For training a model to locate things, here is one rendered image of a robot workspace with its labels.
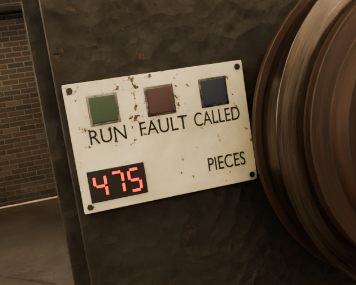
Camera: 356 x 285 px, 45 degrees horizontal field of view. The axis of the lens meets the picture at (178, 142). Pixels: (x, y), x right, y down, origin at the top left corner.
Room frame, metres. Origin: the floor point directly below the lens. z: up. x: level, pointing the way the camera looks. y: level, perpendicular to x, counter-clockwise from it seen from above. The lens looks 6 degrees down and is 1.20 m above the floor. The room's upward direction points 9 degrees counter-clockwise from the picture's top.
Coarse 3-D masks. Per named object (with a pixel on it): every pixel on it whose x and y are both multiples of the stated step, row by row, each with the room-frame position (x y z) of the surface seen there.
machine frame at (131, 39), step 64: (64, 0) 0.61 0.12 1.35; (128, 0) 0.63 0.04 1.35; (192, 0) 0.65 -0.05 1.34; (256, 0) 0.67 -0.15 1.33; (64, 64) 0.61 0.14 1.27; (128, 64) 0.62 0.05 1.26; (192, 64) 0.64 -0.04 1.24; (256, 64) 0.67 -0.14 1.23; (64, 128) 0.60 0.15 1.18; (64, 192) 0.68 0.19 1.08; (192, 192) 0.64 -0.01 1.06; (256, 192) 0.66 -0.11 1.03; (128, 256) 0.61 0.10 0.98; (192, 256) 0.63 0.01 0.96; (256, 256) 0.66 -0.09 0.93
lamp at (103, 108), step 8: (104, 96) 0.59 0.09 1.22; (112, 96) 0.59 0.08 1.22; (96, 104) 0.59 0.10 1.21; (104, 104) 0.59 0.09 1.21; (112, 104) 0.59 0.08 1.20; (96, 112) 0.59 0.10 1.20; (104, 112) 0.59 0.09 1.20; (112, 112) 0.59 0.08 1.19; (96, 120) 0.59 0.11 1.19; (104, 120) 0.59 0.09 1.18; (112, 120) 0.59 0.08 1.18
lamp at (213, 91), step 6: (222, 78) 0.63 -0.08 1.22; (204, 84) 0.62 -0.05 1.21; (210, 84) 0.62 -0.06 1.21; (216, 84) 0.63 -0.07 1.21; (222, 84) 0.63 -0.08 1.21; (204, 90) 0.62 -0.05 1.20; (210, 90) 0.62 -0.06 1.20; (216, 90) 0.63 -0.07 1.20; (222, 90) 0.63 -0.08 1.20; (204, 96) 0.62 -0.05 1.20; (210, 96) 0.62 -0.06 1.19; (216, 96) 0.62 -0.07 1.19; (222, 96) 0.63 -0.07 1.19; (204, 102) 0.62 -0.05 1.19; (210, 102) 0.62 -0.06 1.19; (216, 102) 0.62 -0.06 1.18; (222, 102) 0.63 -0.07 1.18
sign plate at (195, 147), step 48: (96, 96) 0.59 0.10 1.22; (144, 96) 0.61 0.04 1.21; (192, 96) 0.62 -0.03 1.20; (240, 96) 0.64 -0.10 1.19; (96, 144) 0.59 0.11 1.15; (144, 144) 0.61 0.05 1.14; (192, 144) 0.62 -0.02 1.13; (240, 144) 0.64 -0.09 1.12; (96, 192) 0.59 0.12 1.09; (144, 192) 0.60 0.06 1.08
